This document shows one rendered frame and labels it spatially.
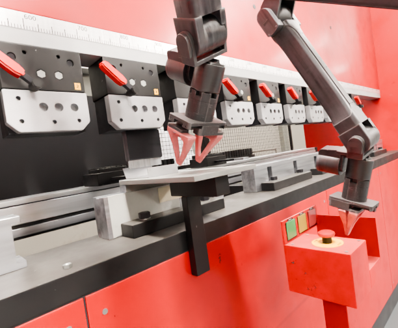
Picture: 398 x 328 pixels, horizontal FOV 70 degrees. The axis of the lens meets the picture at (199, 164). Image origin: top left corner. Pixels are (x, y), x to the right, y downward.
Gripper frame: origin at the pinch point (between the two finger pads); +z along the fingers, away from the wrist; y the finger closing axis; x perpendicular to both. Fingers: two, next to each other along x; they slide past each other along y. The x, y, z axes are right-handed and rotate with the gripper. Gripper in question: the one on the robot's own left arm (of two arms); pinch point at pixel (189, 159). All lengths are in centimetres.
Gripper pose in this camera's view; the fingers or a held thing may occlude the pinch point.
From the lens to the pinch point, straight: 59.8
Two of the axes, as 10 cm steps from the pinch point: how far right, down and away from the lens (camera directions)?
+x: 6.6, 4.1, -6.3
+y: -7.2, 1.1, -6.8
